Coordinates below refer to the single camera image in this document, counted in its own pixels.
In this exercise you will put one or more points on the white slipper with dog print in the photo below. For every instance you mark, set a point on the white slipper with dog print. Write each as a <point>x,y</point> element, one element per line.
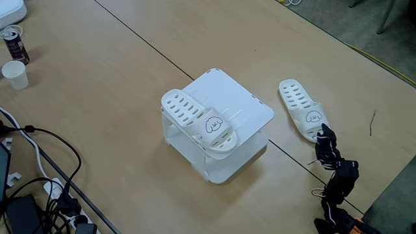
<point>200,126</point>
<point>302,125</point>

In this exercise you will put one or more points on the white plastic shoe rack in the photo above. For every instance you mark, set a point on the white plastic shoe rack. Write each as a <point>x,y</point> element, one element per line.
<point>234,97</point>

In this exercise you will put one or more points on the grey chair leg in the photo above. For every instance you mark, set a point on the grey chair leg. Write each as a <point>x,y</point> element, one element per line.
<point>386,16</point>

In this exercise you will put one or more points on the black plug-in power adapter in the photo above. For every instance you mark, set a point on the black plug-in power adapter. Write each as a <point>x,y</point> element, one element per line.
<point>86,227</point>

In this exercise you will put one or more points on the black power plug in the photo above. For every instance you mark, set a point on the black power plug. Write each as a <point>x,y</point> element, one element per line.
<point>68,204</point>

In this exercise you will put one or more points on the white power strip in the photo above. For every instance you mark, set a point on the white power strip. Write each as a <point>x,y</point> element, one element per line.
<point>53,188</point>

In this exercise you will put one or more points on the black power brick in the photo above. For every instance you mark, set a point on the black power brick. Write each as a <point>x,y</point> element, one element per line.
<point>24,216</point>

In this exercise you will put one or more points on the white printed plastic part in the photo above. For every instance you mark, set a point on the white printed plastic part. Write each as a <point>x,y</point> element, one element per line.
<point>7,143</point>
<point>13,179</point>

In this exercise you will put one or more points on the white paper cup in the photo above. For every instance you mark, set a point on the white paper cup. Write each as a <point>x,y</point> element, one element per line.
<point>14,76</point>

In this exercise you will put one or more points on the purple drink can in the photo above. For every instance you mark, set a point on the purple drink can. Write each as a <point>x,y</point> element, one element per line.
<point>16,48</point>

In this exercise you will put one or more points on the black laptop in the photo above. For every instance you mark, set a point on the black laptop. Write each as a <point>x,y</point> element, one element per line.
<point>4,175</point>

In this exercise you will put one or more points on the white flat device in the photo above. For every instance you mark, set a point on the white flat device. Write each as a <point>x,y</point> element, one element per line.
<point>11,11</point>

